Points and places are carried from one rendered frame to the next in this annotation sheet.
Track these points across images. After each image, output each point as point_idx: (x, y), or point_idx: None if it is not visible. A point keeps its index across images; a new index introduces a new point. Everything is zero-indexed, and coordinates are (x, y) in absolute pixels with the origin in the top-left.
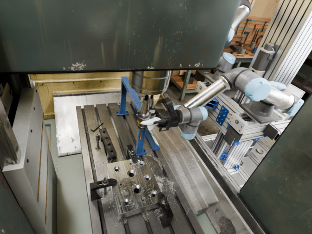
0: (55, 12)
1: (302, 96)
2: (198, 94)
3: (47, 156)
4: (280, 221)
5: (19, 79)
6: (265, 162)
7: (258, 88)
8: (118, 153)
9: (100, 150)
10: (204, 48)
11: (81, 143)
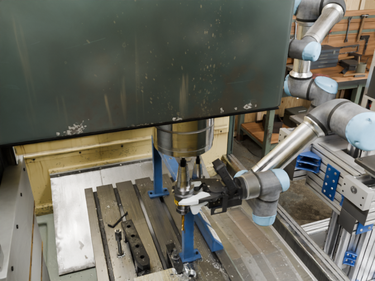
0: (44, 67)
1: None
2: (272, 150)
3: (40, 270)
4: None
5: (1, 154)
6: None
7: (368, 130)
8: (154, 260)
9: (124, 257)
10: (252, 82)
11: (93, 248)
